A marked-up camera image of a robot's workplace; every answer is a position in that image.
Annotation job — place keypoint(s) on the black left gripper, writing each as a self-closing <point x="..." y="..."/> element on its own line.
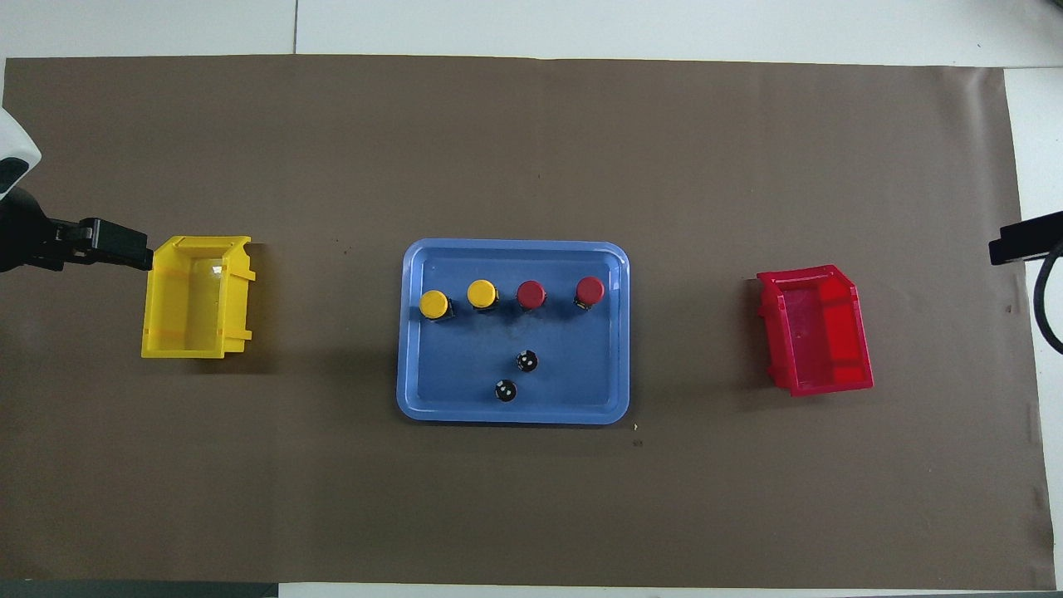
<point x="21" y="232"/>

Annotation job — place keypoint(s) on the yellow plastic bin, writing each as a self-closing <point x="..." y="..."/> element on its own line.
<point x="178" y="307"/>

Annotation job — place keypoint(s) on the black cylindrical capacitor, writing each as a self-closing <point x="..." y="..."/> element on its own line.
<point x="526" y="360"/>
<point x="505" y="390"/>

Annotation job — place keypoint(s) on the yellow push button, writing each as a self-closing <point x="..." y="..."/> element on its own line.
<point x="482" y="294"/>
<point x="434" y="305"/>

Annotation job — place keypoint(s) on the blue plastic tray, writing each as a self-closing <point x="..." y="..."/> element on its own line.
<point x="465" y="365"/>

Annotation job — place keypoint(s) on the red push button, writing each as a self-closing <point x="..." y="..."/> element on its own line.
<point x="590" y="291"/>
<point x="531" y="294"/>

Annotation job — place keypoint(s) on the brown paper table mat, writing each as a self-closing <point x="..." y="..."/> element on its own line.
<point x="531" y="149"/>

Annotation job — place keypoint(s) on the red plastic bin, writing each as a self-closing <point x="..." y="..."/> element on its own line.
<point x="818" y="332"/>

